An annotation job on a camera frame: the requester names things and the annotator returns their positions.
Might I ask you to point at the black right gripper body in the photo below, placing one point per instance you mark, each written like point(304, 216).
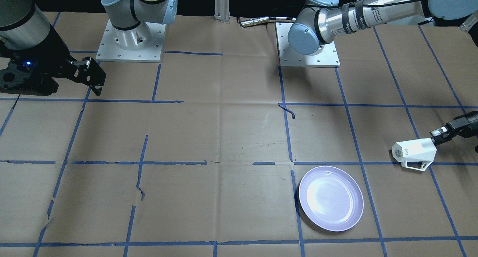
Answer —
point(53, 52)

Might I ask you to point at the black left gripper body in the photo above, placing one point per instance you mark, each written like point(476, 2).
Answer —
point(467, 122)

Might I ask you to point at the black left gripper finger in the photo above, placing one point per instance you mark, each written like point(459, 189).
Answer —
point(440, 135)

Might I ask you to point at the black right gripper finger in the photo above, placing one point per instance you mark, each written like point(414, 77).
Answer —
point(96, 89)

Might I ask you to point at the white faceted cup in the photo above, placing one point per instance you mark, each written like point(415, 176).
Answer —
point(415, 154)

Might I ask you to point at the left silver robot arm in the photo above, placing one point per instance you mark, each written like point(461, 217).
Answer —
point(391, 76)

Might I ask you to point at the lavender plate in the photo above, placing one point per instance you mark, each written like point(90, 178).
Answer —
point(331, 198)

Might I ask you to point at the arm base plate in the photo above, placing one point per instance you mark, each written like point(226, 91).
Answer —
point(143, 44)
point(325, 57)

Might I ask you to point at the aluminium frame post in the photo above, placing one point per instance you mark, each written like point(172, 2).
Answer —
point(221, 12)

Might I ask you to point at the silver cable connector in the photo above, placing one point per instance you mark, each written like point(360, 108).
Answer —
point(264, 20)

